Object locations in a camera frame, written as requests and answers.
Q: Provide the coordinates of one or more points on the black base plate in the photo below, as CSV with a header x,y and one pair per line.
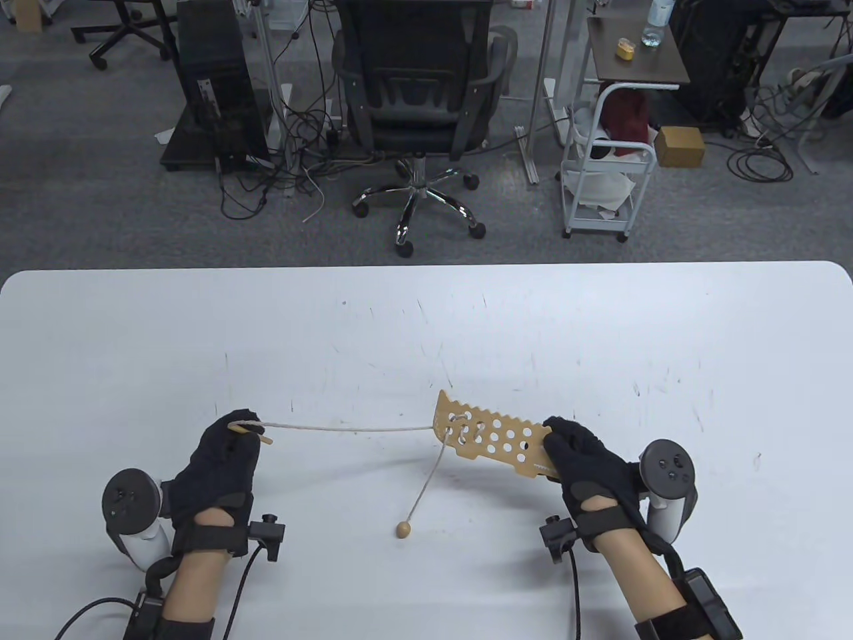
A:
x,y
183,150

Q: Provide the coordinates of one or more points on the person's left hand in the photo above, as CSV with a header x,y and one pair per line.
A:
x,y
213,466

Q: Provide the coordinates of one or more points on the black mesh office chair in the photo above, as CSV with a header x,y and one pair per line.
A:
x,y
420,60

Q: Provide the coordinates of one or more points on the clear plastic box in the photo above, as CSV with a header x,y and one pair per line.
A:
x,y
286,13

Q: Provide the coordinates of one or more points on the black glove sensor module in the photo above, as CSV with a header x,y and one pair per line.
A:
x,y
266,533
556,536

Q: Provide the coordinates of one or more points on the black grey right hand controller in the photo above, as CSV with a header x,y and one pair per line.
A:
x,y
670,466

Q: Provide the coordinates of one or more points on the white rolling cart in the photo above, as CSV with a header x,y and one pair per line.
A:
x,y
641,193

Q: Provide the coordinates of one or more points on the person's left forearm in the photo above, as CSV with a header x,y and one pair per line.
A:
x,y
193,586

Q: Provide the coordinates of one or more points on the black right glove sensor module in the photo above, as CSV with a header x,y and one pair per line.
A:
x,y
556,536

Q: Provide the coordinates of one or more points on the grey desk leg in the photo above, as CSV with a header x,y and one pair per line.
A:
x,y
806,150

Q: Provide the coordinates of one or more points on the clear water bottle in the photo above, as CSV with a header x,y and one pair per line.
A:
x,y
656,20

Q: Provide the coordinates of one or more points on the white paper sheet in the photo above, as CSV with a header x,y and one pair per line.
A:
x,y
164,135

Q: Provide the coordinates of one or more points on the black grey hand controller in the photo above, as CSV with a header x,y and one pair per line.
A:
x,y
670,466
130,500

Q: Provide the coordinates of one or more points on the white cloth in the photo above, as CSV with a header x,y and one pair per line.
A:
x,y
600,186

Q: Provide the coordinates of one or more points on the person's right hand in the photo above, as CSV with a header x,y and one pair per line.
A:
x,y
593,466

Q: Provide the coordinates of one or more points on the dark red bag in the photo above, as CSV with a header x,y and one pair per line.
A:
x,y
626,116

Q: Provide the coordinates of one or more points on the black computer tower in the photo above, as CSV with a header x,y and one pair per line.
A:
x,y
213,60

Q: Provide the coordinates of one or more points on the black swivel chair base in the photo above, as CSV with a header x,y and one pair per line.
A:
x,y
126,20

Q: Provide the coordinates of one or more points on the small cardboard box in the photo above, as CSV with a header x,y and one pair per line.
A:
x,y
26,14

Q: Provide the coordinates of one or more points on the small yellow case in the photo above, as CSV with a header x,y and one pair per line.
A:
x,y
624,49

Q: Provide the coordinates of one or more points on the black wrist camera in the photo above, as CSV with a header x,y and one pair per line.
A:
x,y
710,600
143,616

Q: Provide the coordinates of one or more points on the white floor object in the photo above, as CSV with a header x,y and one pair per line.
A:
x,y
4,96

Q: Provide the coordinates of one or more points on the black left glove sensor module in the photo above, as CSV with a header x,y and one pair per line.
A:
x,y
266,533

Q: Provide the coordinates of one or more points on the brown cardboard box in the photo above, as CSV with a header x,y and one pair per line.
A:
x,y
680,148

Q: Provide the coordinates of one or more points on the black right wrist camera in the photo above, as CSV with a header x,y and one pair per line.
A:
x,y
710,600

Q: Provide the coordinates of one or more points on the person's right forearm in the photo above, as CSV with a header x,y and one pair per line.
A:
x,y
640,580

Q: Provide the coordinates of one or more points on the dark brown side table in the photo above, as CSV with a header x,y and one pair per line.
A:
x,y
643,66

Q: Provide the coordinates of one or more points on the wooden crocodile lacing toy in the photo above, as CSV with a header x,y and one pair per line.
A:
x,y
443,403

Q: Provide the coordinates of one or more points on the black equipment cabinet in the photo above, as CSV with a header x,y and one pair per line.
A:
x,y
713,60

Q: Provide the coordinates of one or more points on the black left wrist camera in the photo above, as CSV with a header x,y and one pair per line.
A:
x,y
143,616

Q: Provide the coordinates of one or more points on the black grey left hand controller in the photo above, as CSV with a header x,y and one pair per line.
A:
x,y
130,500

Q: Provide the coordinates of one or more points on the aluminium frame post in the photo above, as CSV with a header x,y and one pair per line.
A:
x,y
266,66
541,66

